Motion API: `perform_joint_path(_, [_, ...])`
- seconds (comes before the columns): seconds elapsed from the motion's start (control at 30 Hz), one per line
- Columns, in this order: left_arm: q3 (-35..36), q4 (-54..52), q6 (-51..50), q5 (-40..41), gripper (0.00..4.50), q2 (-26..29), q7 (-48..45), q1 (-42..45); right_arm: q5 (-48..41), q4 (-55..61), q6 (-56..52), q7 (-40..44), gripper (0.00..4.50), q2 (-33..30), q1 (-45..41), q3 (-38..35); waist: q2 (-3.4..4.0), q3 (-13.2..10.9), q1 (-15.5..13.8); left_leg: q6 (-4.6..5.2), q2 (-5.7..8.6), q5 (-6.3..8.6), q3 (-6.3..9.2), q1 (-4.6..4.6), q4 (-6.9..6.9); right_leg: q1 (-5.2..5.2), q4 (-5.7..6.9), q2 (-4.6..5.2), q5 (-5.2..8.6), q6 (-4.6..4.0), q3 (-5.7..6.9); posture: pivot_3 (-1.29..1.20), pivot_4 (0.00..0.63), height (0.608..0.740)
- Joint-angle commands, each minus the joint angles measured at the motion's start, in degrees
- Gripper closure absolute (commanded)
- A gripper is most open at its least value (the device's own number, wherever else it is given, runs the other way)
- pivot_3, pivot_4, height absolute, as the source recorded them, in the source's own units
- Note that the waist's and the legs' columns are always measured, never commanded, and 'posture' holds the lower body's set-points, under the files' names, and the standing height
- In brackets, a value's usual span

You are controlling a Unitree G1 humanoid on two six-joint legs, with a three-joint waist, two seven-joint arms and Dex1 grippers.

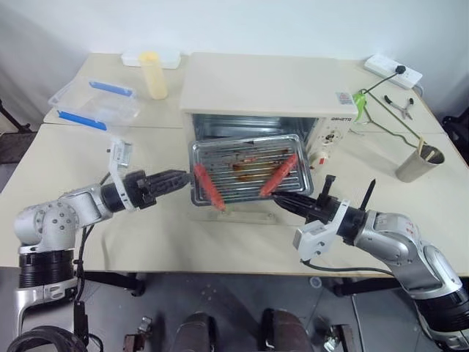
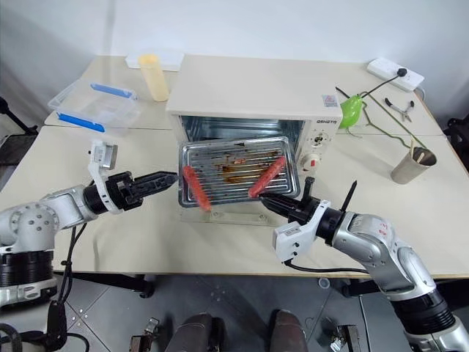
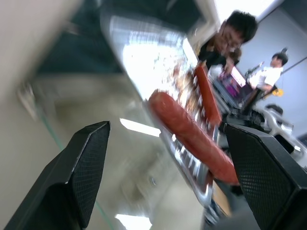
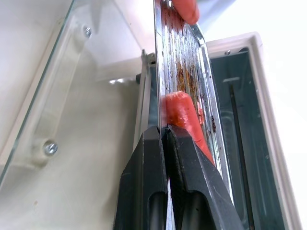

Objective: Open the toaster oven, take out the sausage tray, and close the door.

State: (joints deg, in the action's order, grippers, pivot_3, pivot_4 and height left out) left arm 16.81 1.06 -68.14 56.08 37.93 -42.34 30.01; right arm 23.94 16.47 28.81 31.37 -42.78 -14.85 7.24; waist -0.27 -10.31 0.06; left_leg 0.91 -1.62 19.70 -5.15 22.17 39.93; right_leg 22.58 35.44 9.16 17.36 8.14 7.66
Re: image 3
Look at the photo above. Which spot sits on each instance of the person in white shirt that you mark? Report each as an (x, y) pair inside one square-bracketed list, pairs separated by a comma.
[(268, 74)]

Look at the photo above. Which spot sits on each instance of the silver toaster oven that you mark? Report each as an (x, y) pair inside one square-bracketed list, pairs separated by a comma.
[(134, 52)]

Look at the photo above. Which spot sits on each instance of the person with glasses dark shirt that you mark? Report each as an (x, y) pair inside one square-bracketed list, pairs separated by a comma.
[(227, 40)]

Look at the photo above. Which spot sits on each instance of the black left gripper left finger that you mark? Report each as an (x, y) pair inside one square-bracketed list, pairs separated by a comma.
[(72, 172)]

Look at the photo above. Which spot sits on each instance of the small red sausage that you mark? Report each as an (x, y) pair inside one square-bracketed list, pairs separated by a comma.
[(207, 95)]

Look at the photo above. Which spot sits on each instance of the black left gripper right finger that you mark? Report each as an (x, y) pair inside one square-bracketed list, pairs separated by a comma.
[(271, 167)]

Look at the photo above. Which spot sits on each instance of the laptop with purple screen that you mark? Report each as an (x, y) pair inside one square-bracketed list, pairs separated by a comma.
[(231, 82)]

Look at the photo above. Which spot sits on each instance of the large red sausage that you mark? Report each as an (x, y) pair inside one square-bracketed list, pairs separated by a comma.
[(192, 139)]

